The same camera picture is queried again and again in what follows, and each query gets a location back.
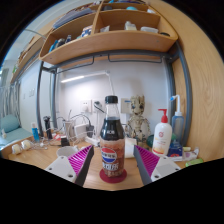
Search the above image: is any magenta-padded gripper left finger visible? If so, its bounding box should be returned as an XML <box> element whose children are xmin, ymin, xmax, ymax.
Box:
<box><xmin>44</xmin><ymin>144</ymin><xmax>95</xmax><ymax>188</ymax></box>

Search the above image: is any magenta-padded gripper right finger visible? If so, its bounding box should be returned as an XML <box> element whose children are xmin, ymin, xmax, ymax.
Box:
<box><xmin>133</xmin><ymin>144</ymin><xmax>182</xmax><ymax>187</ymax></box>

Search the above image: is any cola bottle with black cap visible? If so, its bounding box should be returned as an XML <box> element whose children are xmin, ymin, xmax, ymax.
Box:
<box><xmin>99</xmin><ymin>95</ymin><xmax>126</xmax><ymax>178</ymax></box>

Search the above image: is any white speckled mug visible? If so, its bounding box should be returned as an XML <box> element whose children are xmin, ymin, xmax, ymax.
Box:
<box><xmin>55</xmin><ymin>145</ymin><xmax>79</xmax><ymax>158</ymax></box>

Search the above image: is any blue and red packet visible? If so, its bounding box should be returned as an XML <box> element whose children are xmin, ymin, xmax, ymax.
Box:
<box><xmin>166</xmin><ymin>139</ymin><xmax>184</xmax><ymax>158</ymax></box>

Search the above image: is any small black box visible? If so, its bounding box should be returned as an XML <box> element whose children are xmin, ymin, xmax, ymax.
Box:
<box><xmin>60</xmin><ymin>135</ymin><xmax>71</xmax><ymax>148</ymax></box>

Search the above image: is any white pump bottle, red pump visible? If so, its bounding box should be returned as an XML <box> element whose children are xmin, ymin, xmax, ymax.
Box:
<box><xmin>152</xmin><ymin>108</ymin><xmax>173</xmax><ymax>157</ymax></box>

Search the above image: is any green flat packet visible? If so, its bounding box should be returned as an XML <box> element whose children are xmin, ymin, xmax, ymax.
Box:
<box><xmin>185</xmin><ymin>158</ymin><xmax>204</xmax><ymax>168</ymax></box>

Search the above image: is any white tissue pack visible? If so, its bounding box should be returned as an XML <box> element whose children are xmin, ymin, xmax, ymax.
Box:
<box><xmin>124</xmin><ymin>137</ymin><xmax>138</xmax><ymax>159</ymax></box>

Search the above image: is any black electric shaver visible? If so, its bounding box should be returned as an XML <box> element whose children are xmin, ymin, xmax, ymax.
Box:
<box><xmin>43</xmin><ymin>115</ymin><xmax>54</xmax><ymax>140</ymax></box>

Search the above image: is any white charger block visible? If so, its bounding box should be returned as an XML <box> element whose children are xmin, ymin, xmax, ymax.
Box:
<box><xmin>73</xmin><ymin>123</ymin><xmax>90</xmax><ymax>138</ymax></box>

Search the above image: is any blue tube with white cap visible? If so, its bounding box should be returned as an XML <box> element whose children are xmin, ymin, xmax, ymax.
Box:
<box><xmin>30</xmin><ymin>121</ymin><xmax>40</xmax><ymax>143</ymax></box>

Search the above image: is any blue spray bottle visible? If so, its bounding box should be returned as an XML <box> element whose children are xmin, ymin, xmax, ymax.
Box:
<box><xmin>170</xmin><ymin>94</ymin><xmax>185</xmax><ymax>143</ymax></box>

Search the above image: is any wooden tree figurine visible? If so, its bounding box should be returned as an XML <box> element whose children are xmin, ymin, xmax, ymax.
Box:
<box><xmin>125</xmin><ymin>95</ymin><xmax>151</xmax><ymax>143</ymax></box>

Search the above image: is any round red coaster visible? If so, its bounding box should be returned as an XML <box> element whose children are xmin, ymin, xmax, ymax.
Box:
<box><xmin>99</xmin><ymin>168</ymin><xmax>128</xmax><ymax>184</ymax></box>

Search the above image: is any teal pillow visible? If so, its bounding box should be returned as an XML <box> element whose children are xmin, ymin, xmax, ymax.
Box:
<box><xmin>0</xmin><ymin>114</ymin><xmax>20</xmax><ymax>133</ymax></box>

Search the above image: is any white desk lamp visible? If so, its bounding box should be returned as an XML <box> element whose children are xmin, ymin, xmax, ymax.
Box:
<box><xmin>60</xmin><ymin>69</ymin><xmax>116</xmax><ymax>98</ymax></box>

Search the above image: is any wooden shelf unit with items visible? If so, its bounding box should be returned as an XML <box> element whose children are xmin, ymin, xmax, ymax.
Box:
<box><xmin>38</xmin><ymin>0</ymin><xmax>179</xmax><ymax>66</ymax></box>

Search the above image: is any grey metal loft bed frame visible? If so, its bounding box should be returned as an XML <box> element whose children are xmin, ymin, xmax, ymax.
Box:
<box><xmin>35</xmin><ymin>41</ymin><xmax>194</xmax><ymax>148</ymax></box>

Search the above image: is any wooden bed rail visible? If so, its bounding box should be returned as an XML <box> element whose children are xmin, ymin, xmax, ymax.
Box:
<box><xmin>9</xmin><ymin>26</ymin><xmax>54</xmax><ymax>84</ymax></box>

